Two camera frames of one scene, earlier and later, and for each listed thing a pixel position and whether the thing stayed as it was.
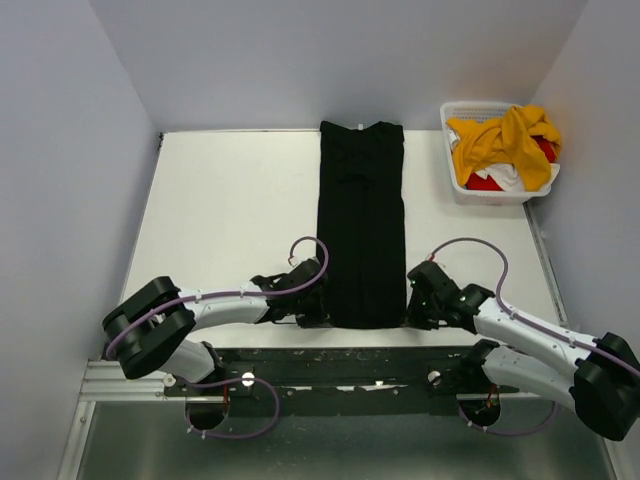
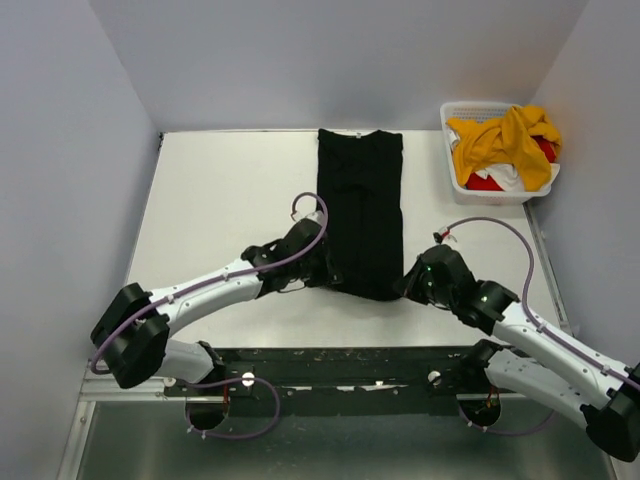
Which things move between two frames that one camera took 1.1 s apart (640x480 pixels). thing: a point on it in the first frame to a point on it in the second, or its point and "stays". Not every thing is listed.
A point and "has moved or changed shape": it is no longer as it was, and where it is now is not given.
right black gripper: (414, 319) to (408, 286)
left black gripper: (319, 318) to (328, 276)
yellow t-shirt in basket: (510, 139) stays
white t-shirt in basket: (504, 174) stays
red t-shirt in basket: (489, 183) stays
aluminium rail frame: (127, 429) stays
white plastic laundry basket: (478, 111) stays
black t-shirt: (361, 235) has moved or changed shape
